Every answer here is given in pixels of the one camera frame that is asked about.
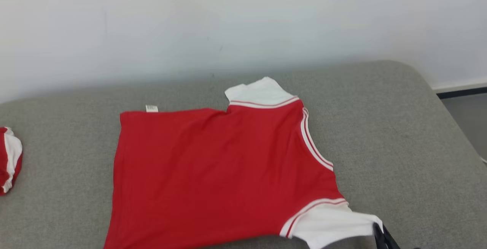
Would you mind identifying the red shorts with white stripe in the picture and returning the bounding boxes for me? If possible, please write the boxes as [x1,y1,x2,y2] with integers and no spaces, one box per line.
[0,127,23,196]

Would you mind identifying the white and black baseboard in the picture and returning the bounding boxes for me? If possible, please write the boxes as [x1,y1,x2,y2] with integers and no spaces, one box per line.
[431,78,487,100]

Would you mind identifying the red jersey with white sleeves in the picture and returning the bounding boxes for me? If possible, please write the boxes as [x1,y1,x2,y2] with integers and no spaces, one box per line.
[103,76,384,249]

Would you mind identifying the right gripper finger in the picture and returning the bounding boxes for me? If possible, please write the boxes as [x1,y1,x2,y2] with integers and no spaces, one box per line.
[380,224,401,249]
[372,222,388,249]

